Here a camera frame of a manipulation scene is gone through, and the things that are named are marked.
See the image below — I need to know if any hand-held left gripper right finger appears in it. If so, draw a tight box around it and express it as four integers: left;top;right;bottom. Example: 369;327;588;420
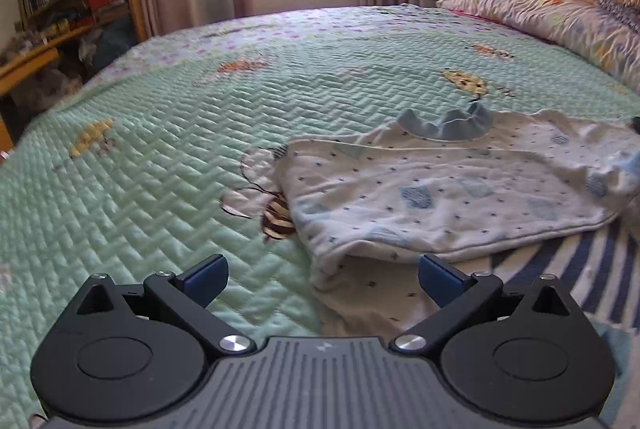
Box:
390;253;583;356

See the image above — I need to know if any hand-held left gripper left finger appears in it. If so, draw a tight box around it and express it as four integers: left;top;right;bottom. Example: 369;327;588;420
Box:
74;253;257;357

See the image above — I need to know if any white star-print shirt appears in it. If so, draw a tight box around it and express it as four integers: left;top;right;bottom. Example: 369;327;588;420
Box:
272;102;640;429

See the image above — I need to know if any dark patterned pillow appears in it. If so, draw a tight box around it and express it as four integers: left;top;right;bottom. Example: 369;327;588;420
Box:
594;0;640;32

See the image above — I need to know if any floral folded duvet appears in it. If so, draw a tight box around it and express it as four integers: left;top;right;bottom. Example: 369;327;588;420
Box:
435;0;640;82

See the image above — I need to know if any green quilted bee bedspread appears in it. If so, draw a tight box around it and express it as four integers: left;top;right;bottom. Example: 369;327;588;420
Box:
0;4;640;429

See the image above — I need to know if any pile of bags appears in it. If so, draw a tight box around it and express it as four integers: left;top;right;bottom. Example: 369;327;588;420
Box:
10;16;138;110

